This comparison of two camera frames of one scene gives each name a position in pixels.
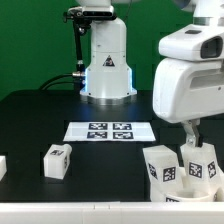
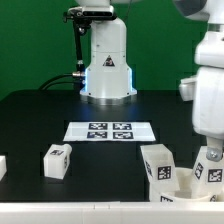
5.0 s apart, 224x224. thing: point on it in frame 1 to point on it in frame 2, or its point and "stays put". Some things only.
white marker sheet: (109, 131) stays put
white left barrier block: (3, 166) stays put
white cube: (56, 161) stays put
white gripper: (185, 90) to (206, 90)
